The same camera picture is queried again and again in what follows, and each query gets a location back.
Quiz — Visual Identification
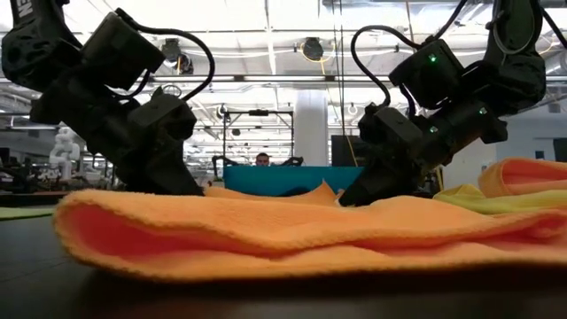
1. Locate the green microfiber towel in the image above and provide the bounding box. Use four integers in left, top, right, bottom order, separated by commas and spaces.
0, 206, 57, 222

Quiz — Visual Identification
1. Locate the blue plastic bin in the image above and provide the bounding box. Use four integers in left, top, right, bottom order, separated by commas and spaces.
222, 165, 365, 198

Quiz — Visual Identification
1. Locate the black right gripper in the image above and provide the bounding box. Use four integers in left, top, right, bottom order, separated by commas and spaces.
338, 99, 509, 207

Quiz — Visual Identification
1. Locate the black computer case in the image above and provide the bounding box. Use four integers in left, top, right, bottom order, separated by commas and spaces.
330, 135, 369, 167

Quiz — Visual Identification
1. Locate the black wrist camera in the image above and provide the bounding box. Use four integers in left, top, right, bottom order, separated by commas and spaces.
388, 38, 466, 111
82, 11, 166, 90

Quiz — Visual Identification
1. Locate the black left camera cable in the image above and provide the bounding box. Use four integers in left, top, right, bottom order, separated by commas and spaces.
113, 7, 217, 102

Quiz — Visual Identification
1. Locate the black metal frame stand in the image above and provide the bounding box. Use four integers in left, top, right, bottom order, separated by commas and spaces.
222, 109, 295, 167

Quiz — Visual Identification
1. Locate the ceiling cable reel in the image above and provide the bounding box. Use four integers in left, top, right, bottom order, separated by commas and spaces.
159, 37, 195, 75
302, 37, 325, 62

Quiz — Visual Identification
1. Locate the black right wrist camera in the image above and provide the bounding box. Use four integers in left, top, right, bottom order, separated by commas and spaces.
388, 38, 466, 111

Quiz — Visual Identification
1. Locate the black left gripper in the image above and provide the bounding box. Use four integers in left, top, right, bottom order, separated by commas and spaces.
29, 66, 205, 197

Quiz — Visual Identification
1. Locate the yellow microfiber towel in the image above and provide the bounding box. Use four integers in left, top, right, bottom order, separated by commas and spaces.
432, 183, 567, 216

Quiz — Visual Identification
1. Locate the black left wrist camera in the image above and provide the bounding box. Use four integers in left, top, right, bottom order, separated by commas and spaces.
82, 11, 166, 90

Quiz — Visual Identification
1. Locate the yellow cable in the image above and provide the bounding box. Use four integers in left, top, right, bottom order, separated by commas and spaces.
404, 0, 417, 45

